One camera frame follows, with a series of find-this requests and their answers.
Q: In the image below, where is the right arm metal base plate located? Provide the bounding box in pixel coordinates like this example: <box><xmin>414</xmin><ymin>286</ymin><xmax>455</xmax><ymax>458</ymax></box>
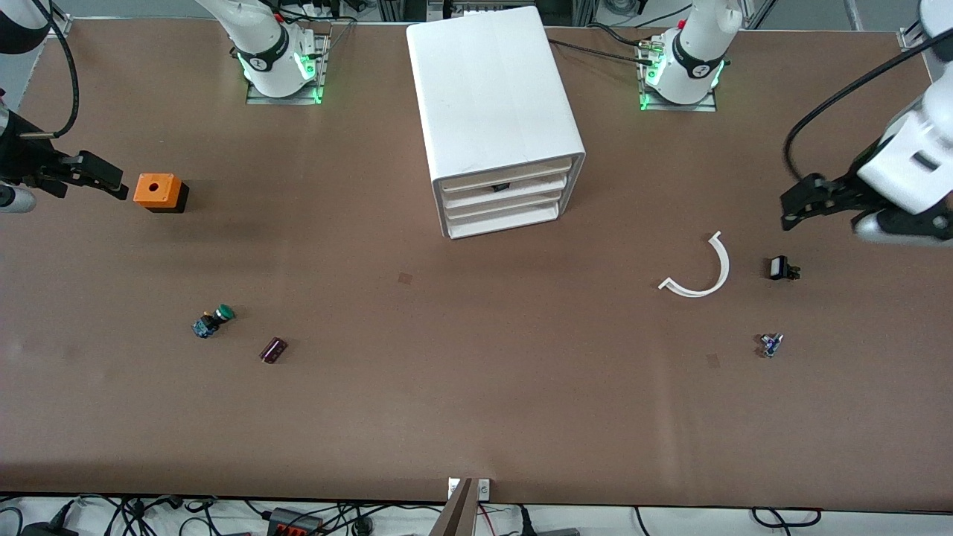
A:
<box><xmin>246</xmin><ymin>33</ymin><xmax>330</xmax><ymax>106</ymax></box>

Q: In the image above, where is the black red power strip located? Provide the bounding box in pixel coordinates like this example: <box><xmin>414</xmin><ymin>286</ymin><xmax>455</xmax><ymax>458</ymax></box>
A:
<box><xmin>268</xmin><ymin>508</ymin><xmax>325</xmax><ymax>536</ymax></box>

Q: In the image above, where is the black cable loop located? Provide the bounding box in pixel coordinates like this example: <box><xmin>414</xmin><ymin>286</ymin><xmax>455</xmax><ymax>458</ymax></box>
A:
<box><xmin>750</xmin><ymin>508</ymin><xmax>823</xmax><ymax>531</ymax></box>

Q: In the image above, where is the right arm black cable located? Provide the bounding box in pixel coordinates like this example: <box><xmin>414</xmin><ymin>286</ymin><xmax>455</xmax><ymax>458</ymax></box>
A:
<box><xmin>34</xmin><ymin>0</ymin><xmax>80</xmax><ymax>139</ymax></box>

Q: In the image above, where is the white curved plastic strip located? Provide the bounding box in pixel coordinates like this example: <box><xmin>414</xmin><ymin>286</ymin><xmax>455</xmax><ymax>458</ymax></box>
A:
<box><xmin>658</xmin><ymin>231</ymin><xmax>731</xmax><ymax>299</ymax></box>

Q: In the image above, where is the green push button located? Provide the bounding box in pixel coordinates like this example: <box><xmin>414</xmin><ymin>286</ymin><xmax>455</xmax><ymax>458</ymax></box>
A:
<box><xmin>191</xmin><ymin>304</ymin><xmax>236</xmax><ymax>340</ymax></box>

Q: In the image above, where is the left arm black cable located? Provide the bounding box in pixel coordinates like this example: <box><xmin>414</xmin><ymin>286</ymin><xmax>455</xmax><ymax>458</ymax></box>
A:
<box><xmin>783</xmin><ymin>26</ymin><xmax>953</xmax><ymax>191</ymax></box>

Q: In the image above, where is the white drawer cabinet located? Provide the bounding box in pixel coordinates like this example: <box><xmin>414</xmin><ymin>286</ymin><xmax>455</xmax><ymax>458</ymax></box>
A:
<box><xmin>406</xmin><ymin>6</ymin><xmax>587</xmax><ymax>240</ymax></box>

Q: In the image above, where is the white shallow cabinet drawer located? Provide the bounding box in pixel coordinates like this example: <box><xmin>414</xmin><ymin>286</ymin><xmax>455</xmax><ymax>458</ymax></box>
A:
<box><xmin>448</xmin><ymin>197</ymin><xmax>571</xmax><ymax>240</ymax></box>
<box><xmin>439</xmin><ymin>155</ymin><xmax>575</xmax><ymax>197</ymax></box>
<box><xmin>444</xmin><ymin>176</ymin><xmax>573</xmax><ymax>217</ymax></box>

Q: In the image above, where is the brown wooden post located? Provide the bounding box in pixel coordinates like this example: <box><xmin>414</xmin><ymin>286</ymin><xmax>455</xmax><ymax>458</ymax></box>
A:
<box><xmin>430</xmin><ymin>478</ymin><xmax>479</xmax><ymax>536</ymax></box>

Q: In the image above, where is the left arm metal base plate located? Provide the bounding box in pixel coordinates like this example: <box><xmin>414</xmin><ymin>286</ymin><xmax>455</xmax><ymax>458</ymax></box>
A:
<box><xmin>639</xmin><ymin>60</ymin><xmax>718</xmax><ymax>113</ymax></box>

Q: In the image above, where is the black base supply cable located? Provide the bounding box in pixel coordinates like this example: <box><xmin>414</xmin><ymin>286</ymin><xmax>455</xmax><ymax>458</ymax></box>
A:
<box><xmin>549</xmin><ymin>22</ymin><xmax>657</xmax><ymax>65</ymax></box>

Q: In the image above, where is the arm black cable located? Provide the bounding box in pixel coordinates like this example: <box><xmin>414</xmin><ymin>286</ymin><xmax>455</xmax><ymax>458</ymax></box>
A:
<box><xmin>34</xmin><ymin>0</ymin><xmax>80</xmax><ymax>139</ymax></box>
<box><xmin>783</xmin><ymin>26</ymin><xmax>953</xmax><ymax>191</ymax></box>

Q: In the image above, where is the orange box with hole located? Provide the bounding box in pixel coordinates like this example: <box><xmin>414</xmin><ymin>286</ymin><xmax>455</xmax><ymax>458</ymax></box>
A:
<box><xmin>133</xmin><ymin>173</ymin><xmax>190</xmax><ymax>214</ymax></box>

